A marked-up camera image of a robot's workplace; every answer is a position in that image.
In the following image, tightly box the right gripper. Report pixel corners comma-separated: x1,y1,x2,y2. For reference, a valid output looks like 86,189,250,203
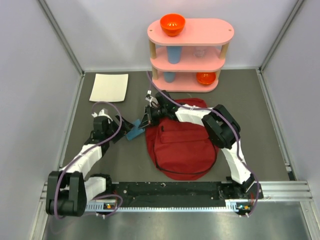
138,105,167,131

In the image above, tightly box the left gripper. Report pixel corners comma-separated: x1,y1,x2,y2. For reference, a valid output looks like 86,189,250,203
105,113,135,143

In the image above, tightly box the blue snap wallet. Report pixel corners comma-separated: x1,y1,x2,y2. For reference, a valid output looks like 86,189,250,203
126,119,145,141

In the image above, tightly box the red student backpack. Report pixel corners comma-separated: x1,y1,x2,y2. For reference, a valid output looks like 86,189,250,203
145,98,219,181

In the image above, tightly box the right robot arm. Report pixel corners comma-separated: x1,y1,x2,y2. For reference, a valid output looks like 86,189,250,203
138,90,260,198

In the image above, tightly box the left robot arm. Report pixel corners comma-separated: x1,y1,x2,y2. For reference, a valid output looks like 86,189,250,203
45,113,135,217

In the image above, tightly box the white paper sheet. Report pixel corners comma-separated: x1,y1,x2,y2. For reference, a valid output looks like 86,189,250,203
89,73,129,103

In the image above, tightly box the lower blue cup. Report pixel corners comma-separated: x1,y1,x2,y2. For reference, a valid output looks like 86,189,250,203
163,72,176,83

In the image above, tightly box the blue cup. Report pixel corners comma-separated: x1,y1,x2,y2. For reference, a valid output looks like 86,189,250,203
163,72,176,83
166,46,182,64

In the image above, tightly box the pink three-tier shelf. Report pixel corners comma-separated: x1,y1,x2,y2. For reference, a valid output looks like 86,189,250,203
147,18,235,93

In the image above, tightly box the orange bowl on bottom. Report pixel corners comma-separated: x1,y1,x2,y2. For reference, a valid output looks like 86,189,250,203
196,72,217,85

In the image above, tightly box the orange bowl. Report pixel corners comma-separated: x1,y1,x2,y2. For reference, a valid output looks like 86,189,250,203
196,72,217,85
160,13,186,37

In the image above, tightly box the upper blue cup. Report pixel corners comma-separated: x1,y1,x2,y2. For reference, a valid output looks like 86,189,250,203
166,46,182,64

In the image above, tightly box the clear glass on shelf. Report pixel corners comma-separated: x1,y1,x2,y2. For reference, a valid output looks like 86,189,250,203
193,46,207,58

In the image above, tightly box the orange bowl on top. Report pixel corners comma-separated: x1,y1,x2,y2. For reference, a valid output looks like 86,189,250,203
160,13,186,37

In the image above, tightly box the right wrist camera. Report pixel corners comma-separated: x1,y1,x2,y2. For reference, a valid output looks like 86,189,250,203
145,90,159,108

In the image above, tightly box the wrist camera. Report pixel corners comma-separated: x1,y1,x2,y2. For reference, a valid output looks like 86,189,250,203
91,108,113,121
145,90,159,108

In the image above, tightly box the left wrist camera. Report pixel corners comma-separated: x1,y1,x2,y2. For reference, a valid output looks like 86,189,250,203
91,108,113,121

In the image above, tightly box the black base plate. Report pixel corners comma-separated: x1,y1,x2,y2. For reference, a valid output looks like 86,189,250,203
111,181,263,207

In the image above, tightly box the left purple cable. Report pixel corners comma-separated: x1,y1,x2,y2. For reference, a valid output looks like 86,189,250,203
53,101,124,220

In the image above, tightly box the grey cable duct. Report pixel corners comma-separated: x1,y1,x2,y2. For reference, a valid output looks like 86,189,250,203
84,199,252,214

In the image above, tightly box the aluminium frame rail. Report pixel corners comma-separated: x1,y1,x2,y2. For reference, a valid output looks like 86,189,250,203
260,181,313,202

